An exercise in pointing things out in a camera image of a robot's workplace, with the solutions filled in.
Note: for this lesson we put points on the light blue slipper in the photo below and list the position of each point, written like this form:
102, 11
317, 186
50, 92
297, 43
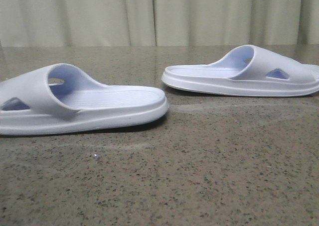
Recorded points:
61, 98
247, 70

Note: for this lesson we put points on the beige curtain backdrop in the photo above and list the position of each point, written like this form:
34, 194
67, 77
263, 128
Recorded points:
51, 23

